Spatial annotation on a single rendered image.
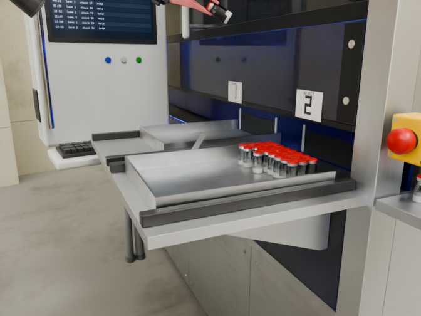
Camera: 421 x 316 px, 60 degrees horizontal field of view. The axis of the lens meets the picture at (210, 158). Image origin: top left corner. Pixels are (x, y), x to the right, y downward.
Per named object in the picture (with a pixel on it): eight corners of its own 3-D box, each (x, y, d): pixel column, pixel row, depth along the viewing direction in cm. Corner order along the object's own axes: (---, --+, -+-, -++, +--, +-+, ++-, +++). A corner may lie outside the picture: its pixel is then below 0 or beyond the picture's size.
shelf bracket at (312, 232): (317, 242, 79) (322, 185, 76) (327, 248, 77) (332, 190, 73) (168, 278, 66) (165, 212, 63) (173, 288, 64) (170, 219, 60)
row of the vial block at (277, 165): (253, 161, 86) (254, 142, 85) (299, 184, 70) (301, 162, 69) (245, 162, 85) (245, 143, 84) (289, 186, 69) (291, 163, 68)
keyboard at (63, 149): (160, 137, 148) (160, 131, 148) (175, 144, 137) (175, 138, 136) (55, 150, 128) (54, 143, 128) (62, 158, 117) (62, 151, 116)
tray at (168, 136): (237, 129, 126) (237, 119, 125) (280, 145, 103) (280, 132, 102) (140, 137, 113) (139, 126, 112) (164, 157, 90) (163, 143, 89)
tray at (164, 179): (262, 155, 91) (262, 142, 90) (334, 189, 68) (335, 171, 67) (125, 172, 79) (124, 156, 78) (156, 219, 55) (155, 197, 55)
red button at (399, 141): (399, 149, 58) (402, 125, 57) (421, 155, 55) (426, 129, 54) (381, 152, 57) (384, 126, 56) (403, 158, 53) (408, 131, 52)
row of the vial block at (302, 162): (261, 160, 87) (262, 141, 85) (309, 183, 71) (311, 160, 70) (253, 161, 86) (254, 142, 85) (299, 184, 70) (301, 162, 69)
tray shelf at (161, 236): (230, 132, 131) (230, 126, 130) (397, 199, 69) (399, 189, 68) (91, 144, 112) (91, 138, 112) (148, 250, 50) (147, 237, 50)
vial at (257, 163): (259, 170, 79) (260, 149, 78) (264, 173, 77) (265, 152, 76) (250, 171, 78) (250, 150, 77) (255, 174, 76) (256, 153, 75)
